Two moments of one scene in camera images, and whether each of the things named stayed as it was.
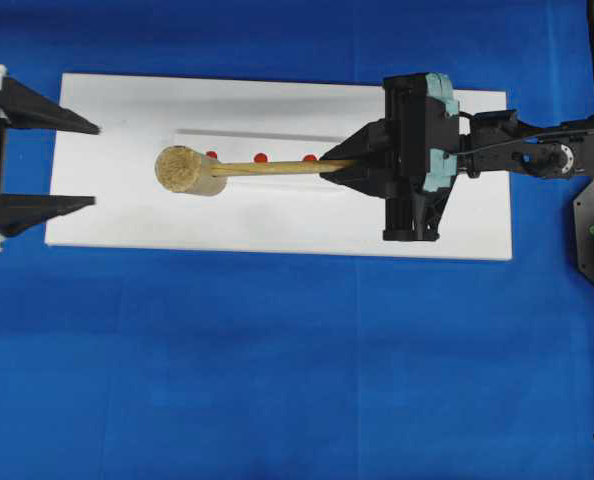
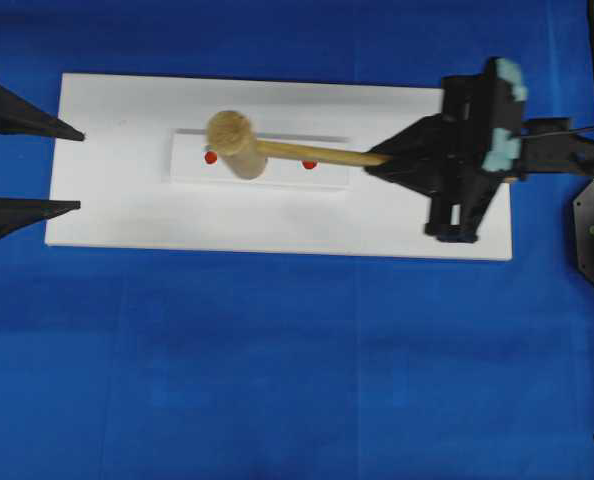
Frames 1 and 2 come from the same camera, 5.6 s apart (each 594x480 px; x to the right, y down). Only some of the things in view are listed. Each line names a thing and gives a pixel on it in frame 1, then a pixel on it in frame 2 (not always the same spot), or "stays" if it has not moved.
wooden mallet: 185,169 to 231,136
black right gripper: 414,124 to 474,108
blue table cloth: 136,363 stays
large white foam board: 240,121 stays
